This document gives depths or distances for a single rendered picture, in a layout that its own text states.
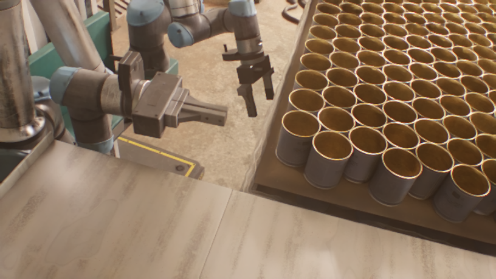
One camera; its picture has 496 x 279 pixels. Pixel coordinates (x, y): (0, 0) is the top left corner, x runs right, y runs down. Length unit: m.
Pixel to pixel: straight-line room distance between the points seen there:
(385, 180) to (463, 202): 0.13
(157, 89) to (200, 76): 2.11
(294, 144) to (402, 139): 0.22
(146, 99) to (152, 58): 0.64
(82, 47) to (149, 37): 0.47
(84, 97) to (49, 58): 0.40
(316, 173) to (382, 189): 0.11
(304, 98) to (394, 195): 0.25
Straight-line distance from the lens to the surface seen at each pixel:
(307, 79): 0.84
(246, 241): 0.60
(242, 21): 1.13
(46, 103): 0.96
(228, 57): 1.19
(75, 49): 0.86
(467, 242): 0.87
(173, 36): 1.13
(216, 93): 2.68
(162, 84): 0.74
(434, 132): 0.82
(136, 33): 1.30
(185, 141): 2.31
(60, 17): 0.83
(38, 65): 1.12
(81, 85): 0.76
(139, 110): 0.69
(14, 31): 0.72
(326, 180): 0.69
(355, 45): 0.98
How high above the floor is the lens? 1.58
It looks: 42 degrees down
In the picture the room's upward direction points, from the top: 8 degrees clockwise
